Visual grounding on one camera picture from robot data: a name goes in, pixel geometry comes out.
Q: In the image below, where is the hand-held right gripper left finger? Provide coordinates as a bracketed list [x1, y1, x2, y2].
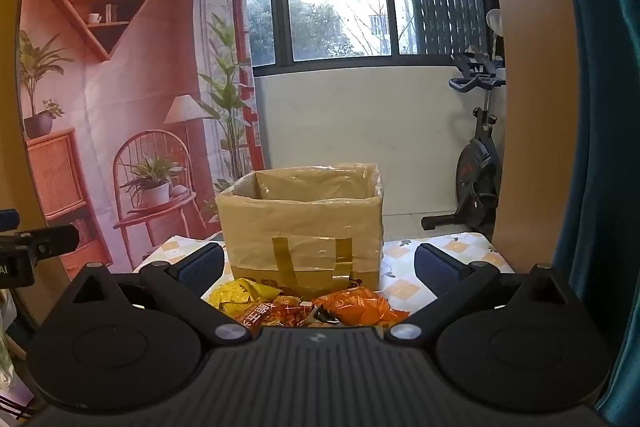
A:
[67, 243, 253, 349]

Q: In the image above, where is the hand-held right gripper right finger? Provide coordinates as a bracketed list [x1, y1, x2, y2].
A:
[389, 243, 577, 349]

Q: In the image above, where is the red snack packet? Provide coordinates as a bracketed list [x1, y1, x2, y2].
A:
[237, 296, 317, 334]

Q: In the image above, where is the orange snack packet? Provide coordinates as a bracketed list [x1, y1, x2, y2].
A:
[312, 286, 412, 329]

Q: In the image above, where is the cardboard box with plastic liner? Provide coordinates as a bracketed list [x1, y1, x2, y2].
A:
[215, 163, 385, 299]

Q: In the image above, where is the floral checked tablecloth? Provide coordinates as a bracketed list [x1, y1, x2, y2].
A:
[132, 229, 517, 344]

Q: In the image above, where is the yellow snack packet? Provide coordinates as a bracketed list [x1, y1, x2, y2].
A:
[207, 279, 282, 319]

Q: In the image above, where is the black exercise bike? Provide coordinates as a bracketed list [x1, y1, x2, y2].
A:
[421, 42, 507, 234]

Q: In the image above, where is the printed backdrop cloth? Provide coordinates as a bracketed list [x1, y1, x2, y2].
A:
[17, 0, 261, 279]

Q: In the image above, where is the wooden panel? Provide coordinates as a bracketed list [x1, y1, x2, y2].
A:
[477, 0, 598, 279]

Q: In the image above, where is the teal curtain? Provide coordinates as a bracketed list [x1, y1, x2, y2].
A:
[549, 0, 640, 414]

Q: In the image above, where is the white lamp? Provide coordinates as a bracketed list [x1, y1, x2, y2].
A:
[484, 8, 503, 58]

